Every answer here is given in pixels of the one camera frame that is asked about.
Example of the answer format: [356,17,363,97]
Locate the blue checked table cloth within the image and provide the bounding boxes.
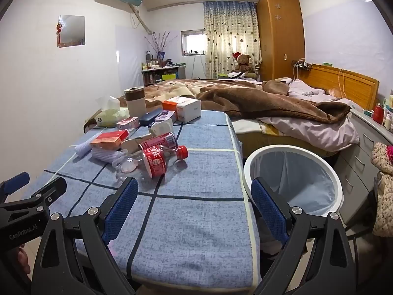
[18,111,263,295]

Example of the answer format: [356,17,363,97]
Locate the red drink can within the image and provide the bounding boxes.
[140,132,179,151]

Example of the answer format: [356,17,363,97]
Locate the dark blue glasses case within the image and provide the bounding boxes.
[139,108,162,126]

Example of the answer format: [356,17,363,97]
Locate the wooden bed headboard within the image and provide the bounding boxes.
[299,64,379,109]

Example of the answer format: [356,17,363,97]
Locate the orange white tissue box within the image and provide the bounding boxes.
[162,96,202,122]

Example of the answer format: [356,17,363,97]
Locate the pale green tissue pack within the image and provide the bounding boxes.
[95,96,130,127]

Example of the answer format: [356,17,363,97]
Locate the wooden wardrobe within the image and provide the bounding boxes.
[256,0,306,82]

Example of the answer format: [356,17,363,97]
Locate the purple milk carton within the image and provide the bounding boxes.
[155,110,178,123]

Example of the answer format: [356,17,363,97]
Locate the white round trash bin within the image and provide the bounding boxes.
[242,143,344,222]

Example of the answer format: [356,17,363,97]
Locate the red orange box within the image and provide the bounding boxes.
[90,130,129,150]

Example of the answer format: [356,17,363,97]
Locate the floral quilted jacket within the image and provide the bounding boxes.
[371,142,393,237]

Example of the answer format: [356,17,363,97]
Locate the pink strawberry milk carton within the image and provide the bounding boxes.
[117,117,140,130]

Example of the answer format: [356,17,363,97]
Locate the pale pink duvet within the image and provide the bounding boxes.
[258,78,360,152]

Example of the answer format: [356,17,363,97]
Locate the white pleated wrapper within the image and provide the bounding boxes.
[75,136,121,164]

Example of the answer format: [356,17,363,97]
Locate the cluttered grey desk shelf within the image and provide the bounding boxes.
[141,63,186,87]

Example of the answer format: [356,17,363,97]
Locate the beige paper bag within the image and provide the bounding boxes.
[120,133,154,154]

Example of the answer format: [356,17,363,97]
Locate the person's left hand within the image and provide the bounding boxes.
[15,246,30,272]

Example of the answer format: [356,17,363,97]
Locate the grey drawer cabinet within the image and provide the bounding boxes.
[335,107,393,225]

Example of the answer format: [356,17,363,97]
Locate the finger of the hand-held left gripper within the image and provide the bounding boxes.
[0,172,30,203]
[18,177,67,209]

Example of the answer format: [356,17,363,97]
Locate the patterned window curtain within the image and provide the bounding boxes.
[203,1,261,79]

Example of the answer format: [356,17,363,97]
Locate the red label plastic bottle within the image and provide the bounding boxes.
[135,145,188,185]

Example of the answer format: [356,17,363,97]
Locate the dried branch bouquet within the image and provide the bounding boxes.
[144,31,179,53]

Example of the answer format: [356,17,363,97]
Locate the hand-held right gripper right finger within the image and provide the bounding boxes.
[251,177,366,295]

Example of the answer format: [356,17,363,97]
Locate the brown teddy bear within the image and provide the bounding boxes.
[232,52,257,79]

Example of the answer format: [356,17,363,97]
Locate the white paper cup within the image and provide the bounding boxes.
[149,118,174,137]

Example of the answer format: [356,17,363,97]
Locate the brown fleece blanket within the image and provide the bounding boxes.
[144,79,351,125]

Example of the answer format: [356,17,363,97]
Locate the square wall mirror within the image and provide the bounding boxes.
[57,15,85,48]

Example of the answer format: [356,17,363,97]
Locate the yellow patterned mattress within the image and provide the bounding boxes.
[232,118,338,160]

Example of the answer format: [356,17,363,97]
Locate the black chair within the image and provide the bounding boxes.
[345,172,393,271]

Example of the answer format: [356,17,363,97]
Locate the beige cup brown lid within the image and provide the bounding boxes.
[124,87,146,117]

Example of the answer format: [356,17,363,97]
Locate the air conditioner pipe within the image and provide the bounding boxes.
[129,3,154,36]

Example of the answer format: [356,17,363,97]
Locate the small window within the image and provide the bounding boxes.
[181,30,206,57]

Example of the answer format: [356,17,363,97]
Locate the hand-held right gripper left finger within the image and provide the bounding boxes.
[31,177,139,295]

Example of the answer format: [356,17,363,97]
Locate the orange charging cable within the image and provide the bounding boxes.
[338,68,346,99]

